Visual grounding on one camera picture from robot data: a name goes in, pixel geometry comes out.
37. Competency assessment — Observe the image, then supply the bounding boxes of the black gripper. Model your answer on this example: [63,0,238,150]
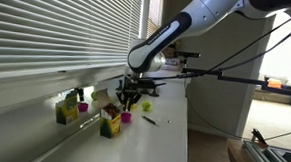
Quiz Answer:
[114,72,145,114]

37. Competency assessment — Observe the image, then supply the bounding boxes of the purple cup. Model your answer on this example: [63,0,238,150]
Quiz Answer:
[119,111,133,124]

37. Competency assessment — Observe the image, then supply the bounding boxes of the green fuzzy ball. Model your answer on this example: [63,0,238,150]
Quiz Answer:
[140,100,153,112]

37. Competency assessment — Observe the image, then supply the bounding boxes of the thin black pen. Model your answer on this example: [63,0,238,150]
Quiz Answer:
[140,114,161,128]

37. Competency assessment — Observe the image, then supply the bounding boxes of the open yellow green crayon box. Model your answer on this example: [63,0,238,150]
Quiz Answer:
[97,102,123,140]

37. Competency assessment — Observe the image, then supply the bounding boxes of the narrow white window blinds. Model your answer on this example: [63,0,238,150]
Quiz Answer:
[146,0,165,40]

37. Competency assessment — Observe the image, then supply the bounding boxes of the large white window blinds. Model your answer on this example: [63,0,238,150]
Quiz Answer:
[0,0,144,89]

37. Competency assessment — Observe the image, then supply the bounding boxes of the red black hand tool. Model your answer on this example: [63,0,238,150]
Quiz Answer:
[250,128,270,150]

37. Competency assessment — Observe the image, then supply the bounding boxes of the beige couch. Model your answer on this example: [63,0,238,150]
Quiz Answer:
[253,75,291,107]

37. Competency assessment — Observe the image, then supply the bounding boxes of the green glass tray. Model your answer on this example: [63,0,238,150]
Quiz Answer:
[240,139,291,162]

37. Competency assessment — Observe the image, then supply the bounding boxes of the thin black cable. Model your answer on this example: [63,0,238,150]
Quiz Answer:
[183,89,291,145]

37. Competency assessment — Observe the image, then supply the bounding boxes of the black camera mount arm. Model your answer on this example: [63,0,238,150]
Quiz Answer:
[174,51,291,108]

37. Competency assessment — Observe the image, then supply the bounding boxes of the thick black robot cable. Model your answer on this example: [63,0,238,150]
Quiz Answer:
[205,2,291,78]
[219,18,291,76]

